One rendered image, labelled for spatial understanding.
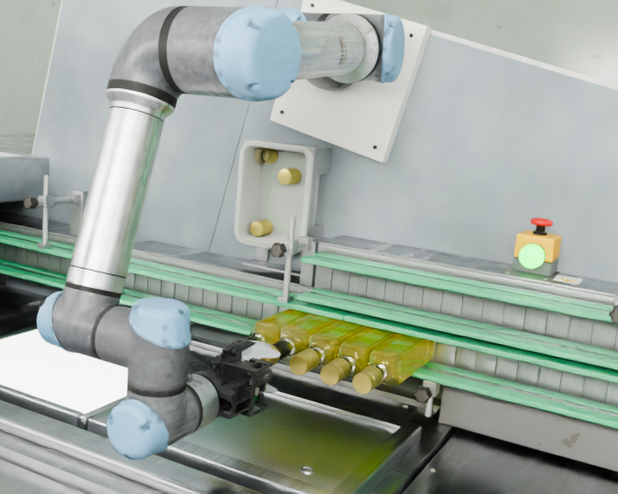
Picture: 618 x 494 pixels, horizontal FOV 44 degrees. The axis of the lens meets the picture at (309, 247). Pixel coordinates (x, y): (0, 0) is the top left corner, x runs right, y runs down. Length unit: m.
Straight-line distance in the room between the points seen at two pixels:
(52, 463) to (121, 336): 0.35
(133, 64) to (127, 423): 0.46
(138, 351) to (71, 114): 1.19
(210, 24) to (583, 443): 0.94
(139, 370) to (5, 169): 1.14
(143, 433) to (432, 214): 0.82
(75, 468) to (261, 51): 0.68
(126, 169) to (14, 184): 1.03
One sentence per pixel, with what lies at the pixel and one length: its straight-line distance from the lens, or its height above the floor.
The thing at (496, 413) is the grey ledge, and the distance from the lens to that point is 1.47.
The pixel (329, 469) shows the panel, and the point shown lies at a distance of 1.22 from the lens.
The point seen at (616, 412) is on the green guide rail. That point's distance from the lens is 1.39.
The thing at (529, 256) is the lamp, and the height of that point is 0.85.
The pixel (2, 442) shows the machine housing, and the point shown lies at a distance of 1.34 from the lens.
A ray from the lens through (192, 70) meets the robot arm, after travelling 1.01.
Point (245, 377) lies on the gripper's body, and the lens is 1.13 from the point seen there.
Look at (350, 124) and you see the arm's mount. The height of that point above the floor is 0.78.
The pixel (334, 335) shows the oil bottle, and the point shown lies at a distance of 1.34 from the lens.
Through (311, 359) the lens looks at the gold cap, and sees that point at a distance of 1.27.
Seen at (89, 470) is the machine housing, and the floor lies 1.41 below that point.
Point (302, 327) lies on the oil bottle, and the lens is 1.36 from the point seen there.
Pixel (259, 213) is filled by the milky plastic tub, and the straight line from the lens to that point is 1.71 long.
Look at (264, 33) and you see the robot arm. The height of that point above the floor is 1.39.
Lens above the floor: 2.23
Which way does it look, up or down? 62 degrees down
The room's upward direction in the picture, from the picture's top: 105 degrees counter-clockwise
